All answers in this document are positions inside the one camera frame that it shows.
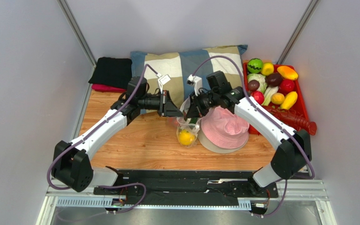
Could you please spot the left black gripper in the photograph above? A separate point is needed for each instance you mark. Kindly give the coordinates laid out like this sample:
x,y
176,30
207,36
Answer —
x,y
168,109

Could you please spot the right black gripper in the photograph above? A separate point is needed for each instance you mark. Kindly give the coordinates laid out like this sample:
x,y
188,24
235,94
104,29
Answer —
x,y
195,104

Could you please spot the clear dotted zip bag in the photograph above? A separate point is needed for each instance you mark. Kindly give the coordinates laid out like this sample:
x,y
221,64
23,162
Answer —
x,y
192,125

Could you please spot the yellow apple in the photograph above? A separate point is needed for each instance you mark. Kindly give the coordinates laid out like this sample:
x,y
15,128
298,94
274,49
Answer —
x,y
186,138

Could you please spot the purple onion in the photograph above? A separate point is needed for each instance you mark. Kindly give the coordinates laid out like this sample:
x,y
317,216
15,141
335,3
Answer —
x,y
253,85

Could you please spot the green watermelon ball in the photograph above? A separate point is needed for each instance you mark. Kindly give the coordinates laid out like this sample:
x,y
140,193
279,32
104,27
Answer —
x,y
255,65

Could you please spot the dark purple fruit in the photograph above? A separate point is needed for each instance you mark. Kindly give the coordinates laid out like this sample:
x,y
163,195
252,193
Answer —
x,y
274,80

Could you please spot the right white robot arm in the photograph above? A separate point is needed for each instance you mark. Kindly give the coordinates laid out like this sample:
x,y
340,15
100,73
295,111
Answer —
x,y
292,147

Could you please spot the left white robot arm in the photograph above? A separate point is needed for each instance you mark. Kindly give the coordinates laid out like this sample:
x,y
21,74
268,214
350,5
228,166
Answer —
x,y
71,164

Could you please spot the yellow lemon top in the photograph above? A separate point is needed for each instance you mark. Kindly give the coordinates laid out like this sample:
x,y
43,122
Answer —
x,y
267,69

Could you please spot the pink bucket hat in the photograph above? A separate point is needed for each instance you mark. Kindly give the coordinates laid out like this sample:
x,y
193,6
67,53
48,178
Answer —
x,y
223,132

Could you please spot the checkered blue beige pillow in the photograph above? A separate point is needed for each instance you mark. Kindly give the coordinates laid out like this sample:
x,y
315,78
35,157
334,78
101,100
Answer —
x,y
180,65

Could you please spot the red apple lower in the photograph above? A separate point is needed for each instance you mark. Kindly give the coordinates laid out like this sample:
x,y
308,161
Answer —
x,y
258,97

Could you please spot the black folded cloth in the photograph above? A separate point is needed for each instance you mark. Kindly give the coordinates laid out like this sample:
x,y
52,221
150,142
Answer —
x,y
112,72

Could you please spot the pink folded cloth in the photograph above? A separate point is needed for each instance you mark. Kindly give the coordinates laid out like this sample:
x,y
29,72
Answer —
x,y
105,88

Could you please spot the white radish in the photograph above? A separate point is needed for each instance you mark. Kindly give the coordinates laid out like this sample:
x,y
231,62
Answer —
x,y
269,92

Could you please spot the orange small fruit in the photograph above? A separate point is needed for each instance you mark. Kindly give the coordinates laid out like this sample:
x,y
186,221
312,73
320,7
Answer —
x,y
277,98

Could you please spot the red plastic tray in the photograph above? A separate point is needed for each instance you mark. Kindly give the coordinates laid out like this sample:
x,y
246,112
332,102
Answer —
x,y
299,107

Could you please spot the red tomato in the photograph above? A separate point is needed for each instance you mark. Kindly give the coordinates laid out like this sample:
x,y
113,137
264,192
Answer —
x,y
286,86

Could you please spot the yellow banana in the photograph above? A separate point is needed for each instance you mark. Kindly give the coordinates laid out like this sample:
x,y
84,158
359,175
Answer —
x,y
289,101

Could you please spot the orange yellow mango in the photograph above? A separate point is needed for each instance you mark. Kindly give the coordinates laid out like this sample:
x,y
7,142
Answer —
x,y
287,73

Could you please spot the red toy lobster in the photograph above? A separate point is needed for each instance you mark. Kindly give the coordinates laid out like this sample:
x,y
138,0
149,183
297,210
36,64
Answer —
x,y
292,119

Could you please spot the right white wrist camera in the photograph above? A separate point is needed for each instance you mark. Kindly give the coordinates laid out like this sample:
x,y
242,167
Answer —
x,y
196,83

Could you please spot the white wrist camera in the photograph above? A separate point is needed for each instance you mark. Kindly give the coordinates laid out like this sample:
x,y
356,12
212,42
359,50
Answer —
x,y
162,80
196,83

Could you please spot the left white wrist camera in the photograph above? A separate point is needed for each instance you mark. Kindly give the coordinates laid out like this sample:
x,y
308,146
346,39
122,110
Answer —
x,y
162,80

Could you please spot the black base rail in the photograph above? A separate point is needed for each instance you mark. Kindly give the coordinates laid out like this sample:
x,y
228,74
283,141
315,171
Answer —
x,y
188,188

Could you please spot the left aluminium frame post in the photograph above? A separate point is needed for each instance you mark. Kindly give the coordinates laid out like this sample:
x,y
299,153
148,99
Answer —
x,y
64,5

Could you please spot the aluminium frame post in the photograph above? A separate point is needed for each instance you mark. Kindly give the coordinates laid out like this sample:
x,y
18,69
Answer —
x,y
309,11
64,5

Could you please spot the right aluminium frame post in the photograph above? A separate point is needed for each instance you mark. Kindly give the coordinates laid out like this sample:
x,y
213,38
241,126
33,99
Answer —
x,y
309,11

